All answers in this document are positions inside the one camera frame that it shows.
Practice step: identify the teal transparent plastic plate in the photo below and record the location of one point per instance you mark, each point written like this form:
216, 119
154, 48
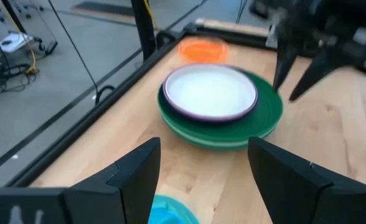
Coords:
170, 213

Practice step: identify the black vertical pole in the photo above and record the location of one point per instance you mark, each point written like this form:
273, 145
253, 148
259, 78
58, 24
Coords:
142, 28

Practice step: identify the white plastic plate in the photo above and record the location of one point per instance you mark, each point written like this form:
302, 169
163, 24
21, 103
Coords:
211, 90

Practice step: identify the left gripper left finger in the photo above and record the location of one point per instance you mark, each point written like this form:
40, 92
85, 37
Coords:
124, 193

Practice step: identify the purple plastic plate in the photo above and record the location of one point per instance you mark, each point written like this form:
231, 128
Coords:
211, 119

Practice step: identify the orange transparent plastic plate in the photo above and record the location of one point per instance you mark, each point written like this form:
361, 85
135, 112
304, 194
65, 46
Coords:
203, 51

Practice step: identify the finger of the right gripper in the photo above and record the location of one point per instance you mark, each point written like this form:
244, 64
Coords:
313, 74
284, 65

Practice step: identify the black metal table frame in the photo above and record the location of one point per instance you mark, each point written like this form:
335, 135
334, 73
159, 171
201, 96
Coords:
91, 118

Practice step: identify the white floor device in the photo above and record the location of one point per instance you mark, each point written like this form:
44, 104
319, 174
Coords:
13, 40

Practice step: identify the black hazard striped floor mat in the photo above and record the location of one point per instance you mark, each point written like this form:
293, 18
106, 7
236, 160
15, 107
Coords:
102, 7

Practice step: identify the dark green plastic plate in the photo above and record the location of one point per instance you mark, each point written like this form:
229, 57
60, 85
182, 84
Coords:
220, 148
264, 118

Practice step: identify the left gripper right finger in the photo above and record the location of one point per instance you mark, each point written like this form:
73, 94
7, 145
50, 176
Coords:
295, 196

